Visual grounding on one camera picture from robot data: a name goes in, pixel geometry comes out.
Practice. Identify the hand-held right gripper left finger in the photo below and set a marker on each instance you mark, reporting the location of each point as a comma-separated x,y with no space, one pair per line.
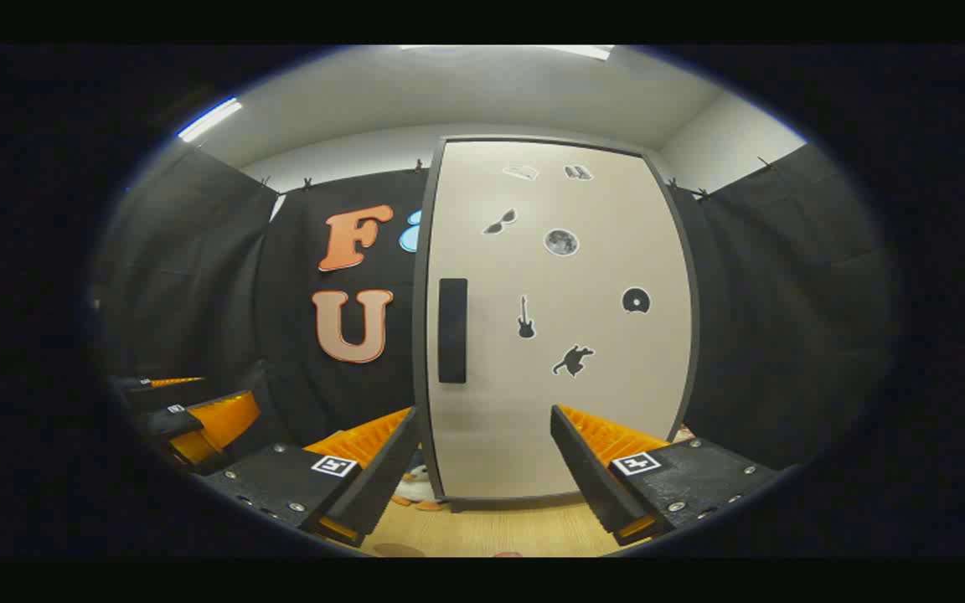
382,486

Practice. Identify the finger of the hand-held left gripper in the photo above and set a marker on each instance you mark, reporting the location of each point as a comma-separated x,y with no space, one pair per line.
172,395
166,421

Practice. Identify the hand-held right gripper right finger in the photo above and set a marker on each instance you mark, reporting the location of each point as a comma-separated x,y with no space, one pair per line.
587,486

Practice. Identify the brown coaster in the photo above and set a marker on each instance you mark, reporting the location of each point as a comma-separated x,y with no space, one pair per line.
399,550

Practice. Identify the grey cabinet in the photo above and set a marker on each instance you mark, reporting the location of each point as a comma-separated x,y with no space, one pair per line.
420,377

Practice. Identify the penguin plush toy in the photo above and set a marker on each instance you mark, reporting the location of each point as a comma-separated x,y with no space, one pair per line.
417,486

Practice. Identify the black backdrop cloth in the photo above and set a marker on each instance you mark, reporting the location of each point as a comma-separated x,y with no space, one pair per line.
198,276

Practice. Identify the narrow ceiling light strip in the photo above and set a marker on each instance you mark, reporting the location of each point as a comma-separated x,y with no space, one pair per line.
208,120

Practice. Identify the wide ceiling light panel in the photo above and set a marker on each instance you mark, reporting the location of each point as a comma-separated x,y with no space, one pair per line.
583,50

